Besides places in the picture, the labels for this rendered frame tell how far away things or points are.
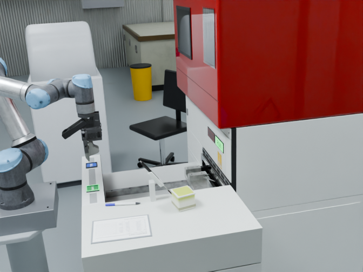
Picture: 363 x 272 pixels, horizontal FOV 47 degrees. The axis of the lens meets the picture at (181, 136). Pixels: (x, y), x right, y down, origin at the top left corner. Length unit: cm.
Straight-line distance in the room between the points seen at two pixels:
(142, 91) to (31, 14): 397
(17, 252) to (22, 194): 27
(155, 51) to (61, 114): 380
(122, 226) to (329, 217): 101
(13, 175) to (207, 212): 83
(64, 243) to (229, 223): 199
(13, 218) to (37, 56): 219
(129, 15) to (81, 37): 621
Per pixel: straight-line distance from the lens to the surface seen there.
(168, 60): 749
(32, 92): 164
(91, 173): 204
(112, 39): 1007
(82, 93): 169
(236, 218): 158
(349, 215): 217
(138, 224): 156
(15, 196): 193
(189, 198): 161
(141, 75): 684
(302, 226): 206
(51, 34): 392
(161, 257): 148
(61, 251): 326
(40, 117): 390
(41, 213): 189
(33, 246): 204
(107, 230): 155
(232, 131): 172
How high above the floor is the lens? 178
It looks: 20 degrees down
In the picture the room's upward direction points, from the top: 3 degrees counter-clockwise
